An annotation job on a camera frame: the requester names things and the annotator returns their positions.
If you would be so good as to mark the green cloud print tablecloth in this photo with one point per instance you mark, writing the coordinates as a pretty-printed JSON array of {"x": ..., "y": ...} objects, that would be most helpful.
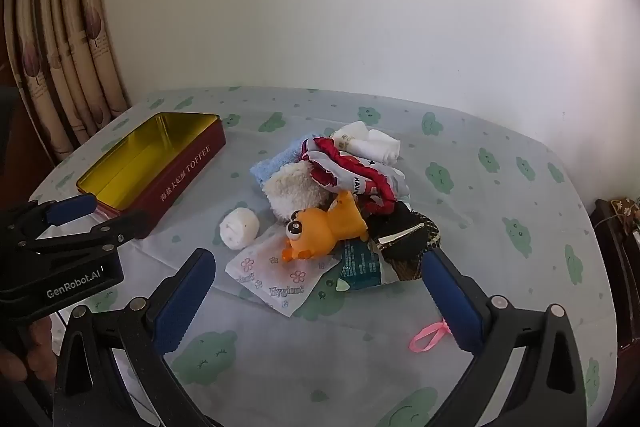
[{"x": 500, "y": 207}]

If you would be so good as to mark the orange rubber toy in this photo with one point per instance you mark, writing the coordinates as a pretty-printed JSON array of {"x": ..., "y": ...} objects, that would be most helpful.
[{"x": 320, "y": 232}]

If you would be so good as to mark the plaid hair clip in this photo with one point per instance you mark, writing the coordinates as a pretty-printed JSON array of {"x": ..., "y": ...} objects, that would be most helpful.
[{"x": 405, "y": 252}]

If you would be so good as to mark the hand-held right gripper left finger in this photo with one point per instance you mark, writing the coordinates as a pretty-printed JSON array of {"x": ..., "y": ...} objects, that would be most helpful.
[{"x": 185, "y": 302}]

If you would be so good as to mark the white folded towel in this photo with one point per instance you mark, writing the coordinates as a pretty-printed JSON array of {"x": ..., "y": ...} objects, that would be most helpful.
[{"x": 350, "y": 134}]

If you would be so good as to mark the dark wooden cabinet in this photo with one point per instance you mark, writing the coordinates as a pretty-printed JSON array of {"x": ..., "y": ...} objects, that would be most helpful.
[{"x": 615, "y": 267}]

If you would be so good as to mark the white floral packet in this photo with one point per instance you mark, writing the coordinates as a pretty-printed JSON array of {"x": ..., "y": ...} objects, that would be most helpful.
[{"x": 280, "y": 279}]

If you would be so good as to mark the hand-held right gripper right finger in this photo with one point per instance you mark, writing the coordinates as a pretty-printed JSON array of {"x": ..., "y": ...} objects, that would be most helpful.
[{"x": 450, "y": 302}]

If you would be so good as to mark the white fluffy plush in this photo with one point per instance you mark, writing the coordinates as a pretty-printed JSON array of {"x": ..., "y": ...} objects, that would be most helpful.
[{"x": 290, "y": 192}]

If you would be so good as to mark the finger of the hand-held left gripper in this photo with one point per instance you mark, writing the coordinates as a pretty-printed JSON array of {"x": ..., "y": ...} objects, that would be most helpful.
[
  {"x": 72, "y": 208},
  {"x": 120, "y": 229}
]

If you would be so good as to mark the pink ribbon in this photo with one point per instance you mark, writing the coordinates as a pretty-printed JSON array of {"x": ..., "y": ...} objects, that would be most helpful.
[{"x": 441, "y": 326}]

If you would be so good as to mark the brown patterned cloth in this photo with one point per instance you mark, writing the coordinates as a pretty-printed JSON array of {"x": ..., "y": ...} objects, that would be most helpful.
[{"x": 625, "y": 209}]

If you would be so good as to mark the beige patterned curtain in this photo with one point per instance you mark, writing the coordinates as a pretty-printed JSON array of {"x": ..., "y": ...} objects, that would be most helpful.
[{"x": 60, "y": 57}]

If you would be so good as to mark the person's left hand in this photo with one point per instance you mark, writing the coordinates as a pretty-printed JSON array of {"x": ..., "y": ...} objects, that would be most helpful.
[{"x": 35, "y": 347}]

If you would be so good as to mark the small white ball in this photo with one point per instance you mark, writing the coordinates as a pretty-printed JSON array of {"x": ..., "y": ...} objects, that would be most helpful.
[{"x": 240, "y": 229}]

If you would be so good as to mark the teal and white tissue pack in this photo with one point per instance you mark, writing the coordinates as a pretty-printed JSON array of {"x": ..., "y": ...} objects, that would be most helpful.
[{"x": 360, "y": 267}]

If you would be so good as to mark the red and white printed cloth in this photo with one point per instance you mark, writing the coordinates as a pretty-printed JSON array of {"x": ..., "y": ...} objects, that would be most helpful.
[{"x": 350, "y": 172}]

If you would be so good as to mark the red tin box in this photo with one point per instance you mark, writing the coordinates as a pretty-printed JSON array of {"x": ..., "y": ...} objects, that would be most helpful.
[{"x": 190, "y": 167}]

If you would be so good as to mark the blue towel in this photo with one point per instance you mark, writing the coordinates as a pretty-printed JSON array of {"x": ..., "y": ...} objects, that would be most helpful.
[{"x": 272, "y": 167}]

